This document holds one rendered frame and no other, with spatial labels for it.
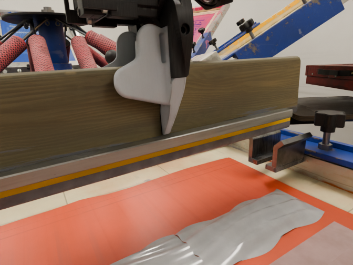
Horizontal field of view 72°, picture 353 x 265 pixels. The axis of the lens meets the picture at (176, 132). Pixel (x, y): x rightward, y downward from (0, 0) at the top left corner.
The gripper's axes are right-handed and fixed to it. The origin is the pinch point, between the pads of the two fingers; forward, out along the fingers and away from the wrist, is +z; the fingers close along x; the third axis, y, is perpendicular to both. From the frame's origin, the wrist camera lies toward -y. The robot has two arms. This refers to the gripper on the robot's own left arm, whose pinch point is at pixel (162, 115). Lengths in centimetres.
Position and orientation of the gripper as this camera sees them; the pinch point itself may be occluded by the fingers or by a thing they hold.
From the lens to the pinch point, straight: 24.4
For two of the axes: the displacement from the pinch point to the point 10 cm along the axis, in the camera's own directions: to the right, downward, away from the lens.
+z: 0.3, 9.6, 2.8
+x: 5.2, 2.2, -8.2
